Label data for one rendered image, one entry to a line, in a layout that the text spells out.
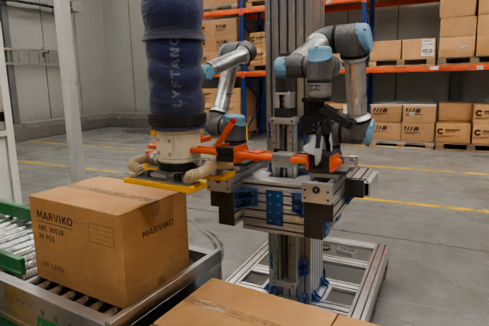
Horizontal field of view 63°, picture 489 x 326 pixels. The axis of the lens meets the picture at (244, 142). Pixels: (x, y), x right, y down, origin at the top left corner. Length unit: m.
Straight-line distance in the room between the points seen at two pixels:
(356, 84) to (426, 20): 8.09
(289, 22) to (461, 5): 6.58
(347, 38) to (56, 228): 1.48
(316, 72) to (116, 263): 1.07
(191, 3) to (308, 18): 0.75
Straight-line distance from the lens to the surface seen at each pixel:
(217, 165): 1.50
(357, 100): 1.78
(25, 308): 2.07
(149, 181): 1.54
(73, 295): 2.00
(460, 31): 8.46
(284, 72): 1.38
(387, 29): 9.85
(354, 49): 1.69
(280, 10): 2.13
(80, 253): 1.89
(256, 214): 2.06
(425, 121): 8.42
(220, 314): 1.70
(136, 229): 1.70
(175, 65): 1.48
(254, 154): 1.37
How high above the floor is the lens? 1.45
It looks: 9 degrees down
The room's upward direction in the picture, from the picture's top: 1 degrees counter-clockwise
